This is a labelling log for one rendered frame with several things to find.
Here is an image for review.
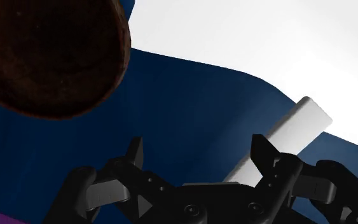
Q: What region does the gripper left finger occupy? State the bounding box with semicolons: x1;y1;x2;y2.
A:
42;136;179;224

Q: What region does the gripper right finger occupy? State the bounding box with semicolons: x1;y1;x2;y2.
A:
249;134;358;224

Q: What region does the white flat rectangular bar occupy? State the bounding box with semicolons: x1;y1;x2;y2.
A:
223;95;333;188

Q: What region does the dark brown round thing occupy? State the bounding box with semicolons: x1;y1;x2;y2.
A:
0;0;132;120

